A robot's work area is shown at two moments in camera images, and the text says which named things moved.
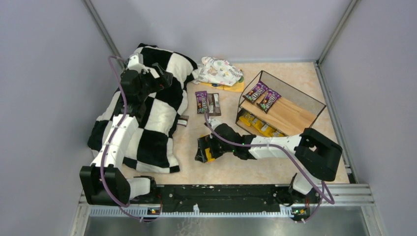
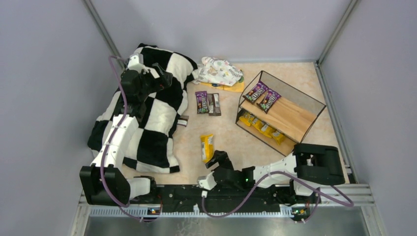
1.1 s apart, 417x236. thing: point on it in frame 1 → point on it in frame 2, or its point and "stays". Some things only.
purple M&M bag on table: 201,99 stays
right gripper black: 212,147 → 222,166
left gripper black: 158,80 stays
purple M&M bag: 269,101 stays
